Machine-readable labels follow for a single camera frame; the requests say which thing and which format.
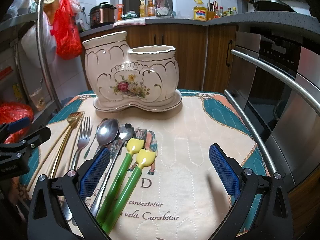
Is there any knife block with knives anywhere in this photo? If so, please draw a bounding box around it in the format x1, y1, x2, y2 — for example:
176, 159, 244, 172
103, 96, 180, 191
207, 0, 219, 20

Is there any crumpled red plastic bag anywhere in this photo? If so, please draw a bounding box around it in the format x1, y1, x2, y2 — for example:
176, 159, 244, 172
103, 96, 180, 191
0, 102, 34, 144

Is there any stainless built-in oven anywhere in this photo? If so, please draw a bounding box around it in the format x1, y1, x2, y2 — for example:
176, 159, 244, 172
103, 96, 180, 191
224, 25, 320, 195

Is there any long curved steel bar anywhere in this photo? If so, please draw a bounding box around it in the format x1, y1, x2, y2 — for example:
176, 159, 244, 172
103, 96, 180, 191
224, 89, 295, 188

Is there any small silver spoon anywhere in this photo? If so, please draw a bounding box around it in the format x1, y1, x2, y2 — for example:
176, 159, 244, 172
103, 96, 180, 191
90, 123, 139, 218

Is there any floral ceramic utensil holder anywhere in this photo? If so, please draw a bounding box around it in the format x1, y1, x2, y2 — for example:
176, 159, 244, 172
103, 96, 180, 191
82, 31, 183, 112

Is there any steel oven handle bar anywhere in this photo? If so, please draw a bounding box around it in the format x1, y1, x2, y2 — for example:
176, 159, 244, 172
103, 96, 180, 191
230, 49, 320, 98

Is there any green spoon yellow tulip head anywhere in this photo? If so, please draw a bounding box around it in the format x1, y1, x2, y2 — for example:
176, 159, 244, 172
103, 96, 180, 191
101, 149, 157, 234
96, 137, 145, 227

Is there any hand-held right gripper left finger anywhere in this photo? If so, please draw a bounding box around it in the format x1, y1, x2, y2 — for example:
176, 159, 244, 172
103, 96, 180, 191
27, 147, 112, 240

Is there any gold fork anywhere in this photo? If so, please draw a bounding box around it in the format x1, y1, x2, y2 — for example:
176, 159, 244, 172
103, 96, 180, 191
49, 111, 85, 179

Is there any black wok wooden handle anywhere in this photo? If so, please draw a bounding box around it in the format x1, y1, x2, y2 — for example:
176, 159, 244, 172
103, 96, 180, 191
222, 0, 297, 13

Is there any black pressure cooker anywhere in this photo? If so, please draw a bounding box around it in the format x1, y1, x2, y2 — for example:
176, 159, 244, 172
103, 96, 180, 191
89, 2, 117, 29

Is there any grey kitchen countertop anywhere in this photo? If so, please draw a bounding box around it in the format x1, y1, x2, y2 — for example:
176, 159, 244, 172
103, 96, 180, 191
79, 11, 319, 37

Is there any white plastic bag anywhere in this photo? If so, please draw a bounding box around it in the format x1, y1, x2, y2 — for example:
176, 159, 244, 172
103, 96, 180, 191
21, 12, 59, 68

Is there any white counter towel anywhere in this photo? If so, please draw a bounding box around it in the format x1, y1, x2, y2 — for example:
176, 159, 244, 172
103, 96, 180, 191
113, 17, 147, 27

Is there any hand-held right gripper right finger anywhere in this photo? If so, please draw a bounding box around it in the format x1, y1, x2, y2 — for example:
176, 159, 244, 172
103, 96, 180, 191
209, 143, 294, 240

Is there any curved steel rack pole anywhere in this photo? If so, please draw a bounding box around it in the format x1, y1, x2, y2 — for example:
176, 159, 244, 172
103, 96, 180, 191
37, 0, 63, 108

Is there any clear plastic cup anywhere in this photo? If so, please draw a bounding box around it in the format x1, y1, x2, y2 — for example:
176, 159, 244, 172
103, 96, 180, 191
28, 80, 47, 111

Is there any yellow cooking oil bottle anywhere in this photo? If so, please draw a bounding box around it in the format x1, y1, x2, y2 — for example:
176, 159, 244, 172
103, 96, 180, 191
193, 6, 208, 21

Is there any silver fork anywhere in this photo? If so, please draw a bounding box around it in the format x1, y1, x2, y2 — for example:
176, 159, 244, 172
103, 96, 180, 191
61, 116, 92, 222

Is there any quilted printed table mat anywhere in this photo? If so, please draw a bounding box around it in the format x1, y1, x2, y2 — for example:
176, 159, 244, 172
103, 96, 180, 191
20, 90, 270, 240

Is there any hanging red plastic bag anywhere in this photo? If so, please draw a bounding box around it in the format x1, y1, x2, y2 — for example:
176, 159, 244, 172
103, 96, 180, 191
53, 0, 83, 60

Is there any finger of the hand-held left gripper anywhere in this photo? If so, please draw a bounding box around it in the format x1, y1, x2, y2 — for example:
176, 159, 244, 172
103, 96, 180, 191
0, 116, 31, 143
14, 126, 52, 155

